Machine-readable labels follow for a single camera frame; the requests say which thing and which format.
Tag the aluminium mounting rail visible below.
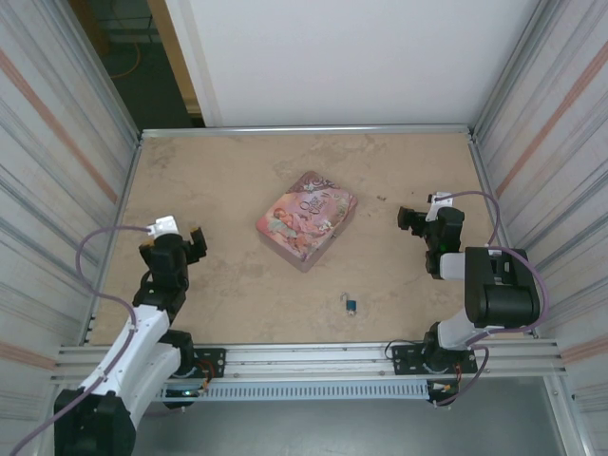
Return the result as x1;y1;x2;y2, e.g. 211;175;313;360
56;339;566;384

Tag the orange floor cable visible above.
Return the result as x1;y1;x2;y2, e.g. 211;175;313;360
111;41;146;80

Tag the grey slotted cable duct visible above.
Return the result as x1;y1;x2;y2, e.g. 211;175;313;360
156;382;431;403

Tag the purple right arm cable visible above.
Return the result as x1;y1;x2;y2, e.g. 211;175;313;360
434;189;553;409

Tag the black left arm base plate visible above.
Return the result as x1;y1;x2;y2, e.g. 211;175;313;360
189;347;227;379

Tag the aluminium side frame bar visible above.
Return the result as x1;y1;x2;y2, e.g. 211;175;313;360
467;135;541;338
87;135;143;343

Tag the aluminium table frame bar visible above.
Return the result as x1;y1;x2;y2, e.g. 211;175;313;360
139;124;476;140

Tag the tan wooden door frame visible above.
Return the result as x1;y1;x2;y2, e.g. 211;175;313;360
145;0;206;128

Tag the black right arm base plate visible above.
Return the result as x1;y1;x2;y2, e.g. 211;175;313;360
391;344;479;376

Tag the pink illustrated tin box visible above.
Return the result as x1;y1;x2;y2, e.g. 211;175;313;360
255;170;360;275

